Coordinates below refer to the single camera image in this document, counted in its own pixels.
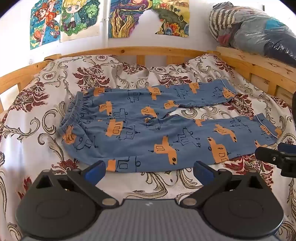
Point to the blond figure wall poster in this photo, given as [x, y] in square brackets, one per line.
[78, 20]

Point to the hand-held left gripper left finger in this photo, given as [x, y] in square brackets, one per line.
[96, 172]

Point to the orange-haired figure wall poster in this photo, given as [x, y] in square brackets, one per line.
[44, 23]

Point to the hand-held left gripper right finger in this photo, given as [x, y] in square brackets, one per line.
[203, 172]

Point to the blue pants with orange print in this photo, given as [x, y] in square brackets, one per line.
[148, 132]

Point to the purple yellow swirl wall poster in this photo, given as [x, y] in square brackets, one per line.
[129, 18]

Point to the plastic bag of clothes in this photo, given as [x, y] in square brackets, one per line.
[254, 27]

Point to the floral white bedspread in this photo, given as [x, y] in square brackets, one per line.
[41, 111]

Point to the wooden bed frame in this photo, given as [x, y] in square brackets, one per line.
[259, 62]

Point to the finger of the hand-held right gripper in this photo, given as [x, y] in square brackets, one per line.
[286, 147]
[268, 155]

